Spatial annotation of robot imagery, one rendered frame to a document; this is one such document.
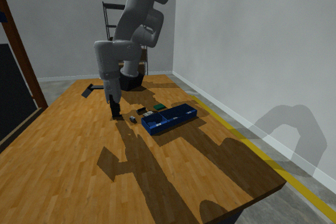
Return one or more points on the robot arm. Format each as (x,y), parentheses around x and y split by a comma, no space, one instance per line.
(135,14)

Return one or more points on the white domino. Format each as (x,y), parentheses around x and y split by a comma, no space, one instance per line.
(148,113)

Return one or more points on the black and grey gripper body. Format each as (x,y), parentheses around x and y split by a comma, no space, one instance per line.
(112,86)

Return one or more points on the blue rack of three bins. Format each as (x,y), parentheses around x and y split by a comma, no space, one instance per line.
(165,119)

